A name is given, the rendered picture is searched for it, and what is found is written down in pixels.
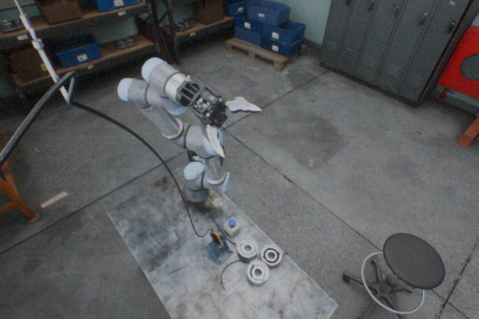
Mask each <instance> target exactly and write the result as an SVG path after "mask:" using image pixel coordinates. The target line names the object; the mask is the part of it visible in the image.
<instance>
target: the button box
mask: <svg viewBox="0 0 479 319"><path fill-rule="evenodd" d="M231 219H234V220H235V221H236V224H235V225H234V226H230V225H229V220H228V221H227V222H225V223H224V224H223V226H224V230H225V231H226V232H227V233H228V234H229V235H230V236H231V237H233V236H234V235H235V234H236V233H237V232H238V231H240V230H241V224H240V223H239V222H238V221H237V220H236V219H235V218H234V217H232V218H231Z"/></svg>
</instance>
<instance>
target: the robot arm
mask: <svg viewBox="0 0 479 319"><path fill-rule="evenodd" d="M142 75H143V77H144V79H146V80H147V81H145V80H136V79H135V78H134V79H130V78H125V79H122V81H121V82H120V83H119V86H118V95H119V97H120V98H121V99H122V100H125V101H127V102H132V103H134V104H135V105H136V106H137V107H138V108H139V109H140V110H141V111H142V112H143V113H144V114H145V115H146V116H147V117H148V118H150V119H151V120H152V121H153V122H154V123H155V124H156V125H157V126H158V127H159V128H160V129H161V133H162V134H163V136H164V137H165V138H166V139H168V140H169V141H170V142H171V143H173V144H174V145H177V146H178V147H180V148H183V149H186V150H192V151H195V152H196V155H197V156H198V157H199V158H201V159H202V163H203V164H202V163H200V162H192V163H191V164H189V165H187V166H186V168H185V170H184V177H185V181H186V185H187V186H186V189H185V195H186V197H187V199H188V200H190V201H192V202H202V201H204V200H205V199H206V198H208V196H209V194H210V189H212V190H215V191H219V192H225V191H226V189H227V186H228V183H229V180H230V173H229V172H226V171H225V170H224V168H223V167H221V164H220V158H219V155H221V156H223V157H225V151H224V150H223V148H222V143H223V141H222V140H223V138H222V133H221V132H220V131H219V130H217V129H216V128H213V127H211V126H215V127H218V128H221V127H222V125H223V124H224V122H225V120H226V119H227V115H226V114H225V111H226V108H229V109H230V111H231V113H238V112H244V113H248V112H251V113H259V112H261V109H260V108H258V107H257V106H256V105H253V104H251V103H248V102H247V101H246V100H245V99H244V98H236V99H234V98H229V97H224V98H222V97H221V95H220V94H218V93H216V92H215V91H214V90H212V89H211V88H209V87H207V86H206V85H205V86H204V88H203V89H202V90H200V88H199V85H198V84H196V83H194V82H193V81H192V80H191V79H190V76H187V77H186V76H185V75H183V74H182V73H181V72H180V71H178V70H176V69H175V68H173V67H172V66H170V65H169V64H168V63H167V62H165V61H162V60H160V59H159V58H151V59H149V60H148V61H147V62H145V64H144V66H143V69H142ZM205 89H206V90H205ZM191 106H192V107H191ZM187 108H189V109H190V110H191V111H192V112H193V113H194V114H195V115H196V116H197V117H198V118H199V119H200V123H201V126H198V125H191V124H187V123H183V122H181V121H180V120H178V119H177V118H174V116H173V115H180V114H182V113H184V112H185V111H186V110H187ZM218 154H219V155H218Z"/></svg>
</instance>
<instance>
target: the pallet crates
mask: <svg viewBox="0 0 479 319"><path fill-rule="evenodd" d="M253 2H257V3H256V4H253V5H252V3H253ZM290 10H291V5H289V4H283V3H280V2H277V1H272V0H255V1H252V2H250V3H248V4H247V8H246V9H243V10H241V11H243V13H242V14H240V12H241V11H238V12H236V13H234V15H235V17H234V18H235V25H234V27H235V37H234V38H232V39H230V40H228V41H226V42H225V48H226V50H228V51H231V52H233V53H237V54H239V55H241V56H244V57H247V58H250V59H252V60H254V61H257V62H260V63H263V64H265V65H267V66H270V67H272V68H276V69H277V70H283V69H284V64H285V62H290V63H293V62H295V60H296V59H297V54H301V55H305V54H306V51H307V46H305V45H304V44H303V40H304V31H305V28H306V24H303V23H299V22H296V21H292V20H289V15H290ZM235 46H236V47H238V48H241V49H244V50H246V51H249V53H245V52H243V51H239V50H237V49H235ZM259 56H262V57H265V58H268V59H270V60H273V61H274V63H271V62H269V61H266V60H264V59H261V58H258V57H259Z"/></svg>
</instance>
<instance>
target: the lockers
mask: <svg viewBox="0 0 479 319"><path fill-rule="evenodd" d="M347 1H348V2H349V5H348V4H346V2H347ZM369 7H370V8H371V10H370V11H368V9H369ZM394 12H395V13H394ZM478 12H479V0H331V4H330V8H329V14H328V18H327V22H326V28H325V32H324V38H323V42H322V45H321V52H320V56H319V61H321V63H320V66H321V67H323V68H326V69H328V70H330V71H333V72H335V73H337V74H339V75H342V76H344V77H346V78H348V79H350V80H353V81H355V82H357V83H360V84H362V85H365V86H366V87H368V88H371V89H373V90H376V91H378V92H380V93H383V94H384V95H387V96H389V97H391V98H393V99H396V100H398V101H400V102H402V103H405V104H407V105H410V106H411V107H413V108H417V107H418V106H419V105H420V104H421V103H422V102H423V101H424V100H425V99H426V98H428V97H429V95H430V94H431V93H432V92H433V91H434V90H435V89H436V87H437V85H438V84H437V82H438V80H439V78H440V77H441V75H442V73H443V71H444V70H445V67H446V66H447V65H448V62H449V60H450V59H451V57H452V55H453V54H454V52H455V50H456V48H457V47H458V44H459V43H460V41H461V39H462V37H463V35H464V34H465V32H466V30H467V29H469V28H470V27H471V25H472V23H473V22H474V20H475V17H476V16H477V15H478ZM393 13H394V15H395V14H396V17H395V18H392V14H393ZM421 20H422V21H421ZM420 22H423V24H422V25H419V23H420Z"/></svg>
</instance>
